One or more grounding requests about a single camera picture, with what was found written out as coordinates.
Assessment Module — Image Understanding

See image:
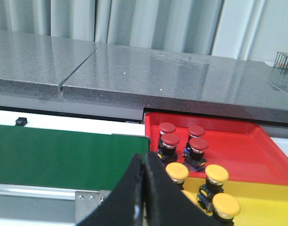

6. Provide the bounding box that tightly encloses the red mushroom push button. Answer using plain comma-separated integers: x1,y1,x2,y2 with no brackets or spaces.
188,125,206,141
157,133,180,165
159,122,176,138
183,137,208,172

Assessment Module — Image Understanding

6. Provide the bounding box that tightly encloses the green conveyor belt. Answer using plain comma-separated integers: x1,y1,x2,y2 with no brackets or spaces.
0,125,150,190

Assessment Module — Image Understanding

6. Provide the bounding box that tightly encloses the grey stone counter slab right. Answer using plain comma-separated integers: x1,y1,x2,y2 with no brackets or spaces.
62,44,288,123

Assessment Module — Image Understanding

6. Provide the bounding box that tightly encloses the aluminium conveyor frame rail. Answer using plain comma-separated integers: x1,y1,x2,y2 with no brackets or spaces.
0,184,111,200

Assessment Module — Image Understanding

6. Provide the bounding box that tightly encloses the yellow mushroom push button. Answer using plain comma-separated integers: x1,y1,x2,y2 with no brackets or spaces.
182,190,198,206
197,164,229,213
165,162,189,190
212,193,241,226

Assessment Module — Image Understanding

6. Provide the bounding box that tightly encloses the white pleated curtain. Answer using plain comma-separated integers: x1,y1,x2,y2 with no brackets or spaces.
0,0,266,60

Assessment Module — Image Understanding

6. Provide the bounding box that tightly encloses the red plastic tray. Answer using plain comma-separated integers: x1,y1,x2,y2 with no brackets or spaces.
144,113,288,186

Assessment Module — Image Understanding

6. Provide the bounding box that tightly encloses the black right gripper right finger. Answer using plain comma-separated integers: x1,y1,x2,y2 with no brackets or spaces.
144,152,220,226

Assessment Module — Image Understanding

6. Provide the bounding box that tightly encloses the steel conveyor support bracket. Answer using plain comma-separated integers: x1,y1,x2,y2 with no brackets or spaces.
75,190,111,224

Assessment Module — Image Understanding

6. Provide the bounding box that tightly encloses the grey stone counter slab left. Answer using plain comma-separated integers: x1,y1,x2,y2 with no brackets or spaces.
0,30,98,98

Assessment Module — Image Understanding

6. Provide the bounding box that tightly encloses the wire rack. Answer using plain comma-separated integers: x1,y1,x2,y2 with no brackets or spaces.
273,51,288,70

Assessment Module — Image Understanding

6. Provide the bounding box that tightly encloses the grey stone counter slab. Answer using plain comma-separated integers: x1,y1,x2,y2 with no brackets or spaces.
0,30,98,98
62,44,288,123

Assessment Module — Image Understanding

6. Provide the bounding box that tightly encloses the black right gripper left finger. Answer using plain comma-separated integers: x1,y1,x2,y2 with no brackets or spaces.
77,153,143,226

